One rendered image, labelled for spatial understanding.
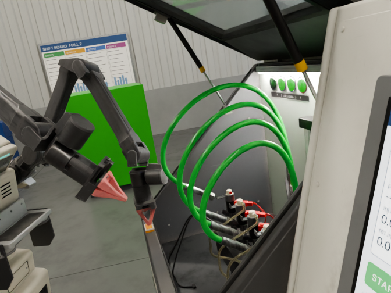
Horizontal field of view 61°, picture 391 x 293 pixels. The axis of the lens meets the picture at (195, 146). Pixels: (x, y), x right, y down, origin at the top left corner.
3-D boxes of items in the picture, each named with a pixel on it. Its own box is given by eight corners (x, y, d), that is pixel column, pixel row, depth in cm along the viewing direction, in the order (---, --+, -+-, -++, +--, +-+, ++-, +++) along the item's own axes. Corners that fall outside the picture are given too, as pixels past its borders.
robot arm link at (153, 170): (139, 150, 118) (126, 150, 110) (169, 147, 113) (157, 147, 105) (142, 184, 117) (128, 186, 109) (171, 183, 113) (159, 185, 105)
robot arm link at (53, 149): (46, 152, 78) (35, 160, 72) (61, 129, 76) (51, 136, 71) (72, 169, 79) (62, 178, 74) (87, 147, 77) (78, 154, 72)
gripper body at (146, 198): (152, 196, 120) (148, 177, 118) (156, 206, 110) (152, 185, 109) (134, 201, 119) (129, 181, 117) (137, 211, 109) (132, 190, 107)
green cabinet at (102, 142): (150, 165, 520) (134, 82, 487) (161, 182, 440) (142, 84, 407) (88, 179, 497) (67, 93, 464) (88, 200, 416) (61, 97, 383)
